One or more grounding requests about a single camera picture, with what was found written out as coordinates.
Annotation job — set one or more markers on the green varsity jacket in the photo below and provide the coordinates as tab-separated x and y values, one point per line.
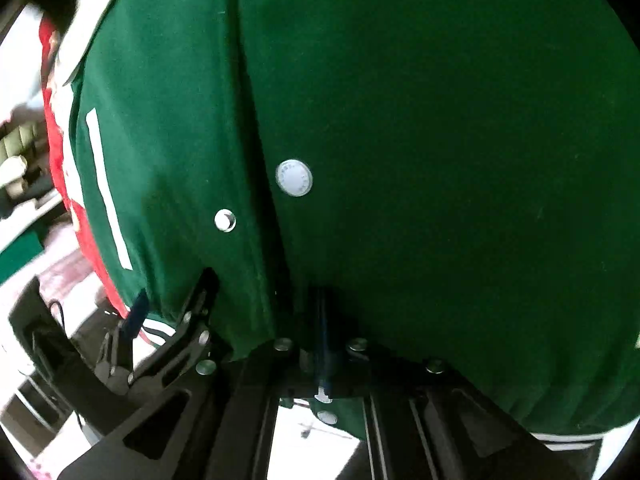
410	160

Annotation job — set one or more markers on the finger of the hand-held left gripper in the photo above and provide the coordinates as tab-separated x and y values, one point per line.
136	317
197	310

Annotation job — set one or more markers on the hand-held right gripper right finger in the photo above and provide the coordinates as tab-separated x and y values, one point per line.
350	362

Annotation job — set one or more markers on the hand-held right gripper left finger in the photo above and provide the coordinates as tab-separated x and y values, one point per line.
295	362

